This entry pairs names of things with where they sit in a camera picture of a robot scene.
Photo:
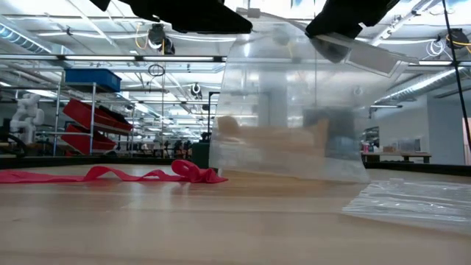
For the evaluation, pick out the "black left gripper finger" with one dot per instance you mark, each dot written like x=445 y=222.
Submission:
x=198 y=16

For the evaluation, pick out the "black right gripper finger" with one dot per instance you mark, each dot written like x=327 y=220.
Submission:
x=333 y=51
x=346 y=18

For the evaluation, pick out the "dark green bandage roll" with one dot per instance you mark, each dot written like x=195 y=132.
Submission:
x=200 y=156

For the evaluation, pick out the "red bandage strip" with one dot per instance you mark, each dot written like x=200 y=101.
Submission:
x=44 y=177

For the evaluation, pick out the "black cabinet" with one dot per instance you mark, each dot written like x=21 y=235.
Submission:
x=338 y=125

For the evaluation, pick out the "yellow plastic bin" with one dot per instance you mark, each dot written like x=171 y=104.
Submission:
x=279 y=141

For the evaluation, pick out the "thin black pole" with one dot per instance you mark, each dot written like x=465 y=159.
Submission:
x=456 y=73

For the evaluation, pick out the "blue plastic shelf bin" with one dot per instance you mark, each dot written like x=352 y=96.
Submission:
x=92 y=79

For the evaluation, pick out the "metal shelf rack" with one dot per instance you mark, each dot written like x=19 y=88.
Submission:
x=93 y=110

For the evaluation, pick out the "red plastic shelf bin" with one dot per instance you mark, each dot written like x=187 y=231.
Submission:
x=79 y=141
x=79 y=110

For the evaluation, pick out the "white robot figure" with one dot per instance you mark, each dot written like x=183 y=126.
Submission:
x=25 y=117

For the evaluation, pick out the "black aluminium table frame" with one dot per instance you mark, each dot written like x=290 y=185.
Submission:
x=92 y=162

